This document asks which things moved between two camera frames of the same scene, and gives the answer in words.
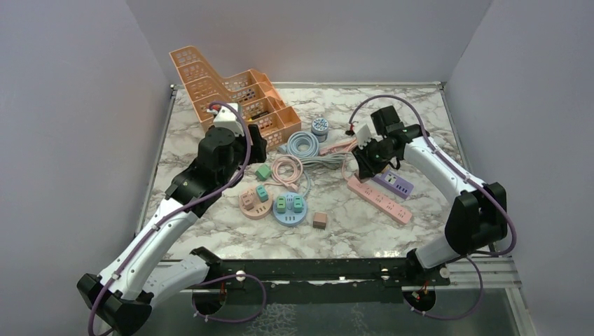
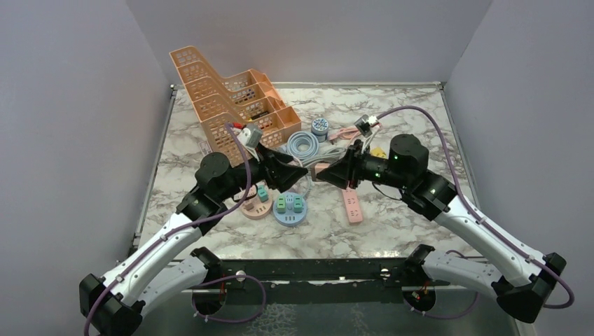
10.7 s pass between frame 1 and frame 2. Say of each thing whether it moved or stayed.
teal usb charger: stayed
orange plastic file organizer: stayed
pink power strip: moved
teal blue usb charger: stayed
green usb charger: stayed
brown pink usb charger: moved
